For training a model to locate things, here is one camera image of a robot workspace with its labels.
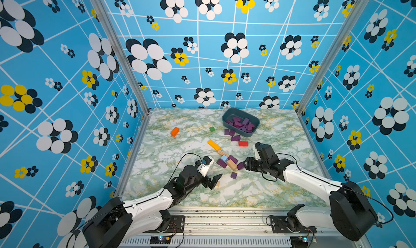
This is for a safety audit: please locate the dark teal storage bin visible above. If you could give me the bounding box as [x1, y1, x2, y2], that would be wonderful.
[222, 108, 260, 137]

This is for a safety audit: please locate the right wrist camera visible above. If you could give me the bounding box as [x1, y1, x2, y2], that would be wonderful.
[255, 142, 275, 160]

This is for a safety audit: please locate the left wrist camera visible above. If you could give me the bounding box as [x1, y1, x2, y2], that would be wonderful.
[197, 156, 213, 178]

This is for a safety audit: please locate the red flat brick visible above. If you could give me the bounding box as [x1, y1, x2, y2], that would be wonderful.
[238, 141, 249, 147]

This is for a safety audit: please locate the orange brick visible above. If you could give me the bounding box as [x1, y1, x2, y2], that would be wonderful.
[171, 127, 180, 137]

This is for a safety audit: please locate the purple slanted brick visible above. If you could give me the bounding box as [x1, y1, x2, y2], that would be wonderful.
[217, 159, 228, 168]

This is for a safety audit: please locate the purple cube brick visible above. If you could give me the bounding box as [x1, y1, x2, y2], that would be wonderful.
[232, 116, 241, 123]

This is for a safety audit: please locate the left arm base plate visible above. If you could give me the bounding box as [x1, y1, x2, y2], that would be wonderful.
[156, 215, 185, 233]

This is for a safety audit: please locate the purple brick behind wood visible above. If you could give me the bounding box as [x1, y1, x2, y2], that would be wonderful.
[228, 155, 238, 164]

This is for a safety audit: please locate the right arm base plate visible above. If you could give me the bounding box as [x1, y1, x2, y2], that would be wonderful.
[266, 215, 317, 235]

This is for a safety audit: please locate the natural wood square brick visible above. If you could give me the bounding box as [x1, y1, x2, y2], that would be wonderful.
[227, 160, 237, 171]

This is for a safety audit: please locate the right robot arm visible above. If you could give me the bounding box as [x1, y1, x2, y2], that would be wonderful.
[243, 142, 379, 241]

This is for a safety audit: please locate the purple block right cluster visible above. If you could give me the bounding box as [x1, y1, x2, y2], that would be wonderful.
[237, 162, 245, 170]

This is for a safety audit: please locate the aluminium front rail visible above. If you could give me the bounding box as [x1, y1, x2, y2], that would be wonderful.
[117, 210, 371, 248]

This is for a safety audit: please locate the purple wedge near bin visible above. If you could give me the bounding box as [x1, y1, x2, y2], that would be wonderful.
[231, 135, 241, 142]

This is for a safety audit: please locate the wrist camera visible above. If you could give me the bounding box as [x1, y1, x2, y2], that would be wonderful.
[197, 156, 213, 178]
[255, 142, 275, 160]

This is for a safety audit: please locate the yellow long brick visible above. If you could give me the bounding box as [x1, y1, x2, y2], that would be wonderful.
[208, 140, 221, 152]

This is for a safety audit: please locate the engraved natural wood brick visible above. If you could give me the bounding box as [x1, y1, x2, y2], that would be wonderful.
[217, 149, 229, 157]

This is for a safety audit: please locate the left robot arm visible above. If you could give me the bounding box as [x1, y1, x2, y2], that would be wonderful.
[82, 157, 222, 248]

